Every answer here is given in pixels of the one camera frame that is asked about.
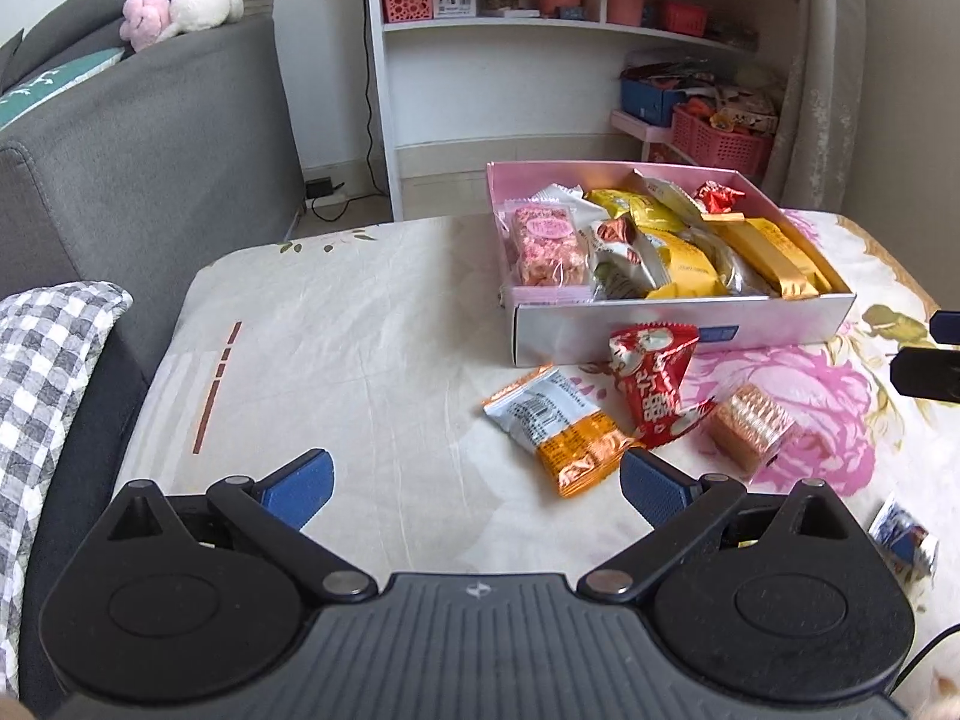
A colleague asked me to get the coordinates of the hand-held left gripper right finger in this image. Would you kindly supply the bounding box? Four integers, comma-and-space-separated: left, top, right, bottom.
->
576, 448, 856, 605

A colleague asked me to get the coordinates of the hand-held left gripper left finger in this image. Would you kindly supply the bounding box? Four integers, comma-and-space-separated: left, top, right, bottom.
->
105, 448, 380, 605

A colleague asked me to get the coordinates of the orange silver snack packet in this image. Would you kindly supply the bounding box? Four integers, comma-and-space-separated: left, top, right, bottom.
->
482, 364, 647, 500

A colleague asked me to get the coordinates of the pink cardboard box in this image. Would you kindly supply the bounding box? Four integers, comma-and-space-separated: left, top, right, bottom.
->
484, 160, 857, 368

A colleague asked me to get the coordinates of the long golden snack packet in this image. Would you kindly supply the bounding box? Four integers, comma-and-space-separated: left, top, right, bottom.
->
703, 214, 835, 298

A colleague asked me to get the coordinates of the red foil snack packet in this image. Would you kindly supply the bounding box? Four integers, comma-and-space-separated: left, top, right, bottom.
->
694, 181, 747, 217

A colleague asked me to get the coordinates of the pink clear snack packet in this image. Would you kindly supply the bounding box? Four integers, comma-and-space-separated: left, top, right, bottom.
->
504, 199, 593, 299

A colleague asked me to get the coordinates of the red triangular snack packet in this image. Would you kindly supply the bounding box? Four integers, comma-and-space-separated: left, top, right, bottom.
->
607, 322, 717, 451

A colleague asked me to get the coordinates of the brown cake clear packet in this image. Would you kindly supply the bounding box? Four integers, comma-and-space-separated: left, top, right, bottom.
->
705, 382, 800, 481

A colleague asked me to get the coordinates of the blue white candy packet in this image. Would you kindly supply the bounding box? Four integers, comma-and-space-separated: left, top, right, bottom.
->
868, 495, 938, 578

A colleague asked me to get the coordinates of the floral table cloth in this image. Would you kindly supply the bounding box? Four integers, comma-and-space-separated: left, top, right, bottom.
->
112, 210, 960, 698

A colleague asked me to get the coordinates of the white nut-print snack packet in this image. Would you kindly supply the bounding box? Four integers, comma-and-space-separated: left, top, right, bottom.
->
589, 216, 672, 299

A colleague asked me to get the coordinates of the pale patterned curtain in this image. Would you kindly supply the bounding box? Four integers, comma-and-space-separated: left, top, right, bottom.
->
761, 0, 875, 215

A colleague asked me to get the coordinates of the grey checkered cushion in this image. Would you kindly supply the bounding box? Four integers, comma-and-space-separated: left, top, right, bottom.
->
0, 281, 134, 691

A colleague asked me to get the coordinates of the large pink plastic basket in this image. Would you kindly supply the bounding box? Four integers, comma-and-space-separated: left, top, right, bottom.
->
670, 105, 773, 175

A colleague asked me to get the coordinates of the heap of assorted packets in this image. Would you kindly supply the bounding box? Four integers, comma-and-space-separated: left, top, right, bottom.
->
621, 49, 781, 132

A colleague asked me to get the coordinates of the grey sofa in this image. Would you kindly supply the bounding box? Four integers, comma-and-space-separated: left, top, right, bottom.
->
0, 15, 308, 698

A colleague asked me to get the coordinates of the blue cardboard box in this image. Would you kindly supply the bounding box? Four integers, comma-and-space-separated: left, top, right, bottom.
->
619, 75, 687, 128

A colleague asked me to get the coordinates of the small red basket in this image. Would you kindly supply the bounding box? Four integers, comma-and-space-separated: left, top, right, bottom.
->
660, 0, 710, 38

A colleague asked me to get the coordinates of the white bookshelf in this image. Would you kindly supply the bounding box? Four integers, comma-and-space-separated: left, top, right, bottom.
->
364, 0, 803, 222

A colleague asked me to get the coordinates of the teal pillow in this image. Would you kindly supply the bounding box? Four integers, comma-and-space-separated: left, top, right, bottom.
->
0, 47, 125, 132

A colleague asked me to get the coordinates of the white pink plush toy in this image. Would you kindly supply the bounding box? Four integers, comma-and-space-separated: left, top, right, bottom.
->
120, 0, 246, 53

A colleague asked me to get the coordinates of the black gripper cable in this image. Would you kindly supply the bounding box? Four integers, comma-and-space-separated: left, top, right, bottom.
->
892, 630, 960, 698

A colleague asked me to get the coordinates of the black wall cable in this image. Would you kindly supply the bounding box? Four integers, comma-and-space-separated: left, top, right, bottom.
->
304, 0, 391, 222

